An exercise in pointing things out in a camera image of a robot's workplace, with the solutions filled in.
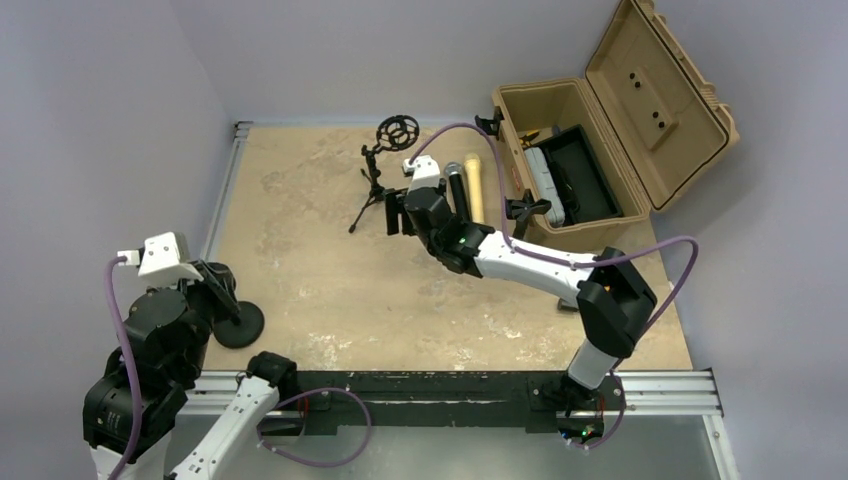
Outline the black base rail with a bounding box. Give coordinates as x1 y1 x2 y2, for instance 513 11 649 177
272 371 609 435

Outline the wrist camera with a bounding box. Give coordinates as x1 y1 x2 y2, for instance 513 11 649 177
401 155 442 192
117 231 203 288

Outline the black grey microphone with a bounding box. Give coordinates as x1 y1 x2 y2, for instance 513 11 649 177
444 162 472 221

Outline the cream microphone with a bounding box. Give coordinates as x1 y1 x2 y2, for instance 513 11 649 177
463 153 485 224

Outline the grey device in case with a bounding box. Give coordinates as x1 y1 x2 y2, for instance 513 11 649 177
524 147 567 228

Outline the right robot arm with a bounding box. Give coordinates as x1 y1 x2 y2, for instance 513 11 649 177
387 187 657 407

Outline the black tripod mic stand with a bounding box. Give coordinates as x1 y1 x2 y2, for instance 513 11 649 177
348 115 422 234

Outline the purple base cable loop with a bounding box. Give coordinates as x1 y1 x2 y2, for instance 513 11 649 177
256 386 374 470

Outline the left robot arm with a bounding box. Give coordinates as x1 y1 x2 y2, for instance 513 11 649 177
82 257 300 479

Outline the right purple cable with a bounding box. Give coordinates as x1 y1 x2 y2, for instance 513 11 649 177
406 121 701 372

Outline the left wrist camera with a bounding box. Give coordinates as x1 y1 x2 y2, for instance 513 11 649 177
117 231 203 288

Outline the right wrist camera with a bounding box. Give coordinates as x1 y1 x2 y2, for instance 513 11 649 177
401 155 442 192

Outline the round base mic stand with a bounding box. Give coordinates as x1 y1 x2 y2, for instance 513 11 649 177
504 189 552 240

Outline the tan hard case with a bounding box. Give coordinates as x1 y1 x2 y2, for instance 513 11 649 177
492 1 739 251

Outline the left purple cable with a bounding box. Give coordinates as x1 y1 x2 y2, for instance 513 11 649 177
103 256 146 465

